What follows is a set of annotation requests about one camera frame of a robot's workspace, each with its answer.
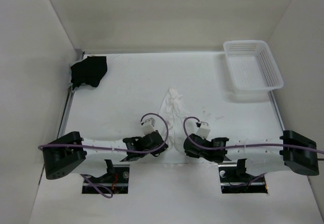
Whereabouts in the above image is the white tank top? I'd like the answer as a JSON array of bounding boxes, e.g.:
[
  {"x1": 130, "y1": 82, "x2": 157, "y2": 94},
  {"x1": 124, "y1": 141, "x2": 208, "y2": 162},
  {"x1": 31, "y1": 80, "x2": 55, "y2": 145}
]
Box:
[{"x1": 158, "y1": 87, "x2": 189, "y2": 156}]

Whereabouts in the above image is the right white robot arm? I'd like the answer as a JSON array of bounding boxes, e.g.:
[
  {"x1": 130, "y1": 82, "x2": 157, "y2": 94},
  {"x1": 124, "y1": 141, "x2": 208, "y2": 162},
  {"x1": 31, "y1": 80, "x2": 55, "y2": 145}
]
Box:
[{"x1": 183, "y1": 130, "x2": 319, "y2": 182}]

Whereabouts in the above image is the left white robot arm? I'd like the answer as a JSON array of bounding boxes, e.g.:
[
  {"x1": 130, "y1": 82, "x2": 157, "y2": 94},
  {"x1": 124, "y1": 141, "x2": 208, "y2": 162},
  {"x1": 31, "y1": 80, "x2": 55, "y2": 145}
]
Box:
[{"x1": 38, "y1": 130, "x2": 169, "y2": 183}]

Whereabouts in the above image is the black folded tank top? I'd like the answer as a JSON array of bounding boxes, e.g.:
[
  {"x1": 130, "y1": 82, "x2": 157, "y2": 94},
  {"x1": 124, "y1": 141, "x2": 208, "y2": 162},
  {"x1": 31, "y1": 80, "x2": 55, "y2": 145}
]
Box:
[{"x1": 70, "y1": 56, "x2": 108, "y2": 90}]

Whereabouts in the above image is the white plastic basket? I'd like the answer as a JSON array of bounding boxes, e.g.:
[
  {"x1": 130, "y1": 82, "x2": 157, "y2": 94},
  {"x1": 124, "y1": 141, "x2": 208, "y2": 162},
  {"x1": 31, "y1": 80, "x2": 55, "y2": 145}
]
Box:
[{"x1": 223, "y1": 40, "x2": 284, "y2": 94}]

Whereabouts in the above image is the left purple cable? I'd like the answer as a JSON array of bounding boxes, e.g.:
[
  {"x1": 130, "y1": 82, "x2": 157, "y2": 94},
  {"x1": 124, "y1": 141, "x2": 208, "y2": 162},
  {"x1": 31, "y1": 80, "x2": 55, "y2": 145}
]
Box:
[{"x1": 37, "y1": 112, "x2": 170, "y2": 199}]

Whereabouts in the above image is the purple cable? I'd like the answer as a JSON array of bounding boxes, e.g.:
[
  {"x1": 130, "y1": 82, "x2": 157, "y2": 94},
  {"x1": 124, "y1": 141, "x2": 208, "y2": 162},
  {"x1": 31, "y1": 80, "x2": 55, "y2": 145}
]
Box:
[
  {"x1": 182, "y1": 116, "x2": 324, "y2": 159},
  {"x1": 37, "y1": 112, "x2": 170, "y2": 199}
]

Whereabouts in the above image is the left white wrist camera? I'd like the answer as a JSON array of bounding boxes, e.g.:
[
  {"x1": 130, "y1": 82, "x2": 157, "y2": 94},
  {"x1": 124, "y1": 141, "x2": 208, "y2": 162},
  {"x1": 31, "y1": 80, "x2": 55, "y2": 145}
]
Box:
[{"x1": 141, "y1": 118, "x2": 155, "y2": 135}]

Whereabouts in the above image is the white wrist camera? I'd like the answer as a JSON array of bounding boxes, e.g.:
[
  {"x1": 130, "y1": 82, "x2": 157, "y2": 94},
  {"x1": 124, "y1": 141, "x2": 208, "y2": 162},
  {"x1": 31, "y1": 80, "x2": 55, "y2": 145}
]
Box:
[
  {"x1": 196, "y1": 121, "x2": 211, "y2": 139},
  {"x1": 141, "y1": 118, "x2": 155, "y2": 135}
]

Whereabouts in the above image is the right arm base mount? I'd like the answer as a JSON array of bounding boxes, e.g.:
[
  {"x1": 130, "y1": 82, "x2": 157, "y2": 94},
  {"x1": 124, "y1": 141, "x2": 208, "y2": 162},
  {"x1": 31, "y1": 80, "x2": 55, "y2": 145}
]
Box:
[{"x1": 218, "y1": 159, "x2": 268, "y2": 194}]

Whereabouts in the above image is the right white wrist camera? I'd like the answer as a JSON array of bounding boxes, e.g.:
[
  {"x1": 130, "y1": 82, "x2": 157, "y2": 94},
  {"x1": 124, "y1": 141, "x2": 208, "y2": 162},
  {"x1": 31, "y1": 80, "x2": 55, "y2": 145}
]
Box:
[{"x1": 196, "y1": 121, "x2": 211, "y2": 139}]

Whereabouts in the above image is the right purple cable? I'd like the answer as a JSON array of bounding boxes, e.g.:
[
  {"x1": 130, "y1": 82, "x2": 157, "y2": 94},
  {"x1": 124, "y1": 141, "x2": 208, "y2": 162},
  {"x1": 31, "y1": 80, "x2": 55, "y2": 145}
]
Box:
[{"x1": 182, "y1": 116, "x2": 324, "y2": 159}]

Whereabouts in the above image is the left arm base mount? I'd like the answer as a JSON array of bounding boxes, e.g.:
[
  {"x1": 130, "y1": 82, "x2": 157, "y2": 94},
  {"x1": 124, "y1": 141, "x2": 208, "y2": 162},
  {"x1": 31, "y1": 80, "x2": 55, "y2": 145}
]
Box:
[{"x1": 81, "y1": 160, "x2": 130, "y2": 198}]

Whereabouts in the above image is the right metal table rail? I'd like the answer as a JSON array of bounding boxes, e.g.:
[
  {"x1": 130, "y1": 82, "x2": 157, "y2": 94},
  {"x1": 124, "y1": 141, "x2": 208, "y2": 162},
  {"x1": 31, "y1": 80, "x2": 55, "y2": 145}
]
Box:
[{"x1": 268, "y1": 91, "x2": 286, "y2": 131}]

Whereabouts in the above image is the metal table rail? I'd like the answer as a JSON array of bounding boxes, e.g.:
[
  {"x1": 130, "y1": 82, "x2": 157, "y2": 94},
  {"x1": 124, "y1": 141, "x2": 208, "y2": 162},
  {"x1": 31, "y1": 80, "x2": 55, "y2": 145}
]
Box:
[
  {"x1": 268, "y1": 91, "x2": 286, "y2": 131},
  {"x1": 53, "y1": 49, "x2": 85, "y2": 139}
]

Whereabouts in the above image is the left metal table rail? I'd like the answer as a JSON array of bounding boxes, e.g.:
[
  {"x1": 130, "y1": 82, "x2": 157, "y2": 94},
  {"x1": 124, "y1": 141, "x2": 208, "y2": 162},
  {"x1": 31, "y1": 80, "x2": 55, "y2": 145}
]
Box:
[{"x1": 53, "y1": 49, "x2": 85, "y2": 139}]

